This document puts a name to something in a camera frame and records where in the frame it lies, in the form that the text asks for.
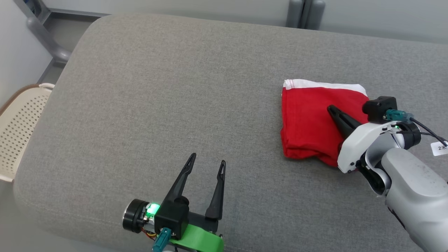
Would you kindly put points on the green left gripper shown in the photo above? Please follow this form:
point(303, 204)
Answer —
point(199, 241)

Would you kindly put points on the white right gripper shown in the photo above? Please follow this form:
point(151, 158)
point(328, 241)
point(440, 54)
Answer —
point(357, 143)

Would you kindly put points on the red shorts with white stripe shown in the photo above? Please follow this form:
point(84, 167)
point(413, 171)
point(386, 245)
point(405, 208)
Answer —
point(308, 122)

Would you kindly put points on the cream perforated laundry basket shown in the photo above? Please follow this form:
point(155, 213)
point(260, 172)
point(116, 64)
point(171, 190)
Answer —
point(19, 129)

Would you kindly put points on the grey metal pipe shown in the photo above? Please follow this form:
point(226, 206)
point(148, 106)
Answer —
point(47, 40)

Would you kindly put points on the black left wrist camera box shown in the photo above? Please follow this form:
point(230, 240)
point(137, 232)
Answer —
point(173, 217)

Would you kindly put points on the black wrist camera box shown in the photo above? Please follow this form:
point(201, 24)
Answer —
point(379, 108)
point(173, 217)

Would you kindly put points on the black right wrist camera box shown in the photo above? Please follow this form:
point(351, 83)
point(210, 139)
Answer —
point(379, 108)

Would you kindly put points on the teal right camera connector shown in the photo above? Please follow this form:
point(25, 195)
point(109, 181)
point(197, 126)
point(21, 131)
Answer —
point(397, 114)

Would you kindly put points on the teal camera connector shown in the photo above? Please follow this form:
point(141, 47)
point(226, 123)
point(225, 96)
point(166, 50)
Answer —
point(397, 114)
point(161, 241)

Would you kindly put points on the teal left camera connector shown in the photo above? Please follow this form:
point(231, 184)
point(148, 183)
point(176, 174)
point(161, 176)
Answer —
point(161, 241)

